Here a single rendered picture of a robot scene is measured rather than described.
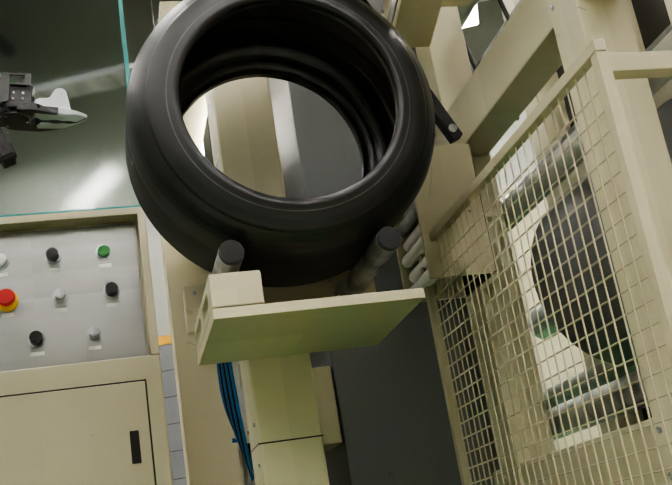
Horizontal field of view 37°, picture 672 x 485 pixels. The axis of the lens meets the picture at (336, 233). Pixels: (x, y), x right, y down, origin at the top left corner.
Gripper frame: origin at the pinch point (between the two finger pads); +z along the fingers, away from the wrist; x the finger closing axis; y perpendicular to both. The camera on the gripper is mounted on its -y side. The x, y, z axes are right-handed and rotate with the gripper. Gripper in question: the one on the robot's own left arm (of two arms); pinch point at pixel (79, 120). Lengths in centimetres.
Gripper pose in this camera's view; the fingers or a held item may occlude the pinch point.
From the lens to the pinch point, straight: 191.4
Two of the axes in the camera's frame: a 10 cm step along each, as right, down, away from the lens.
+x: -1.9, 3.4, 9.2
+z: 9.8, 0.3, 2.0
